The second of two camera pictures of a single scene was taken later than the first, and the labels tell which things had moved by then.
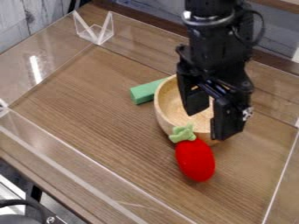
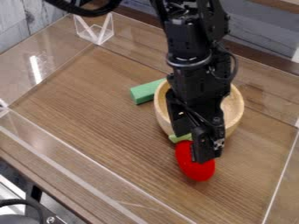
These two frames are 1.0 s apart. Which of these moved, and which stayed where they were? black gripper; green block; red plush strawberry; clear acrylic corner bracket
Moved: black gripper
Stayed: red plush strawberry; green block; clear acrylic corner bracket
